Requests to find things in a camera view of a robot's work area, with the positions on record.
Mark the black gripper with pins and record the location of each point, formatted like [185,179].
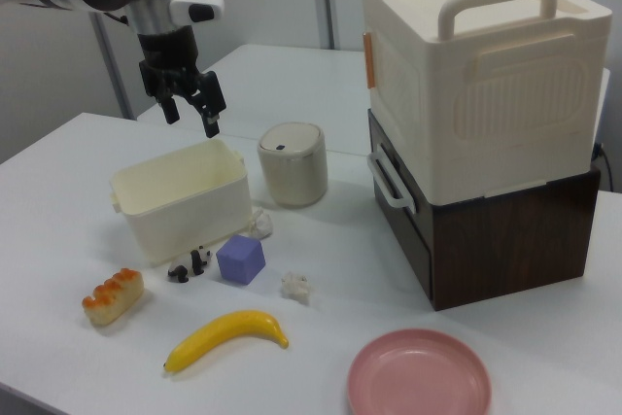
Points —
[167,48]

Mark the small coloured foam cube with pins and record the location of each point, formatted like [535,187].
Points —
[240,262]

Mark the open cream plastic box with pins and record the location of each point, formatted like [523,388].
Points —
[194,220]

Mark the small beige trash can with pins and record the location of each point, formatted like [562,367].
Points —
[291,172]

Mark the toy panda figure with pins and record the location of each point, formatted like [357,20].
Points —
[192,264]

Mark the toy salmon roe sushi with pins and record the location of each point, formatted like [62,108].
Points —
[114,298]

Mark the yellow toy banana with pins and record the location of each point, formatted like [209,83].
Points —
[228,330]

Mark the large cream storage container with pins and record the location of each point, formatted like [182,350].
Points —
[486,94]

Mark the dark wooden drawer cabinet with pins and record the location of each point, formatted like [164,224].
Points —
[505,245]

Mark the pink plastic plate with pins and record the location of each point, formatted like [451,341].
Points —
[418,376]

